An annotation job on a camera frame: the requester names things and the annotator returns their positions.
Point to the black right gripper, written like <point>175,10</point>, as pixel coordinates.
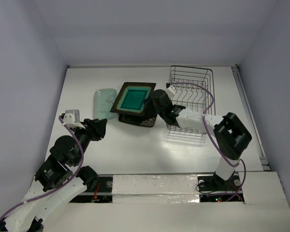
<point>152,104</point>

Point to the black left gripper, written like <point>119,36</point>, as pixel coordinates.
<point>96,127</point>

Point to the light green rectangular plate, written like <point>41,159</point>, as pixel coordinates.
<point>103,102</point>

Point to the dark green patterned plate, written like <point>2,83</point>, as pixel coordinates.
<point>130,99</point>

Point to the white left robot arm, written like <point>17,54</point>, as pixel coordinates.
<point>59,179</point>

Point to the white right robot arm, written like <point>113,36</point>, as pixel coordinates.
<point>227,133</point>

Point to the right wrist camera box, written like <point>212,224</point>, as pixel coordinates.
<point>170,90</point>

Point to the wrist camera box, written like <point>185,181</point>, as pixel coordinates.
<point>170,90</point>
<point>72,119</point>

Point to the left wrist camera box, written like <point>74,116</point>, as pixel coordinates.
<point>72,119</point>

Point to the grey wire dish rack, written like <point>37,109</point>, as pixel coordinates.
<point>194,88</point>

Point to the right side metal rail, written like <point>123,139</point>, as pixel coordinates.
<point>238,80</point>

